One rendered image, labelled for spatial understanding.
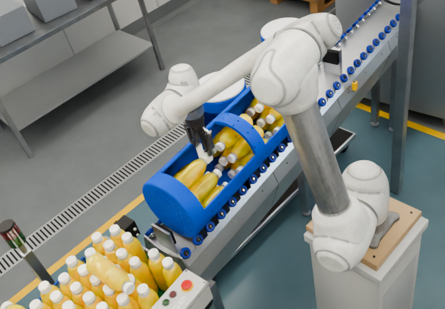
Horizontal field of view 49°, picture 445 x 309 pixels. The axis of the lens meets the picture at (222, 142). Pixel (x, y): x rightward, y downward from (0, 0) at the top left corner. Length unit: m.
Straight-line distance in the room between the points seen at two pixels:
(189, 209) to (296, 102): 0.73
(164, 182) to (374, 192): 0.75
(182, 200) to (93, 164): 2.33
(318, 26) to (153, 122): 0.62
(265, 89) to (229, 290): 1.93
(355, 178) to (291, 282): 1.40
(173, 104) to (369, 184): 0.68
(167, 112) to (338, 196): 0.60
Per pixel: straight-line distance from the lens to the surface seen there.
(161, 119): 1.60
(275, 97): 1.18
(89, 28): 5.38
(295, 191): 3.16
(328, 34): 1.31
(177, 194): 1.80
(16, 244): 1.98
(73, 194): 3.88
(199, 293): 1.67
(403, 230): 1.84
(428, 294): 2.93
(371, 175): 1.63
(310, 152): 1.34
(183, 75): 1.69
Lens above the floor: 2.48
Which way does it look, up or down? 40 degrees down
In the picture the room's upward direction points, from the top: 14 degrees counter-clockwise
